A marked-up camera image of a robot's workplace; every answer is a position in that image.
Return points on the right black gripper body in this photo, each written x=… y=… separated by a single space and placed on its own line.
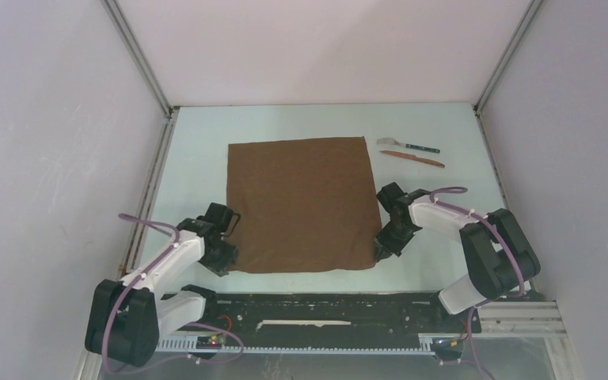
x=395 y=238

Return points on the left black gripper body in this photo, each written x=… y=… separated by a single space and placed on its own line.
x=218 y=260

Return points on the brown cloth napkin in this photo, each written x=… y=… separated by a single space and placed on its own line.
x=306 y=205

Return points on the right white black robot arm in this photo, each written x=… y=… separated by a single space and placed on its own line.
x=498 y=257

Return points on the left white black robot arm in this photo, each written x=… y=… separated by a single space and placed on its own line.
x=130 y=315

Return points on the brown wooden knife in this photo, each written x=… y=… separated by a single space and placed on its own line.
x=414 y=158

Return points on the grey cable duct strip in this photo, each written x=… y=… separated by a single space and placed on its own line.
x=194 y=344

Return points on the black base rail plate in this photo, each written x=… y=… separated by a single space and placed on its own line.
x=398 y=320

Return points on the aluminium frame profile front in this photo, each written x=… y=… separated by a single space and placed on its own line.
x=525 y=319

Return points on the left aluminium corner post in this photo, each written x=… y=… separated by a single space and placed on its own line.
x=130 y=40

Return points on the aluminium corner post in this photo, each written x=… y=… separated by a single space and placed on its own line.
x=522 y=28
x=130 y=40

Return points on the right aluminium corner post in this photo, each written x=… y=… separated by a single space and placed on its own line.
x=522 y=28

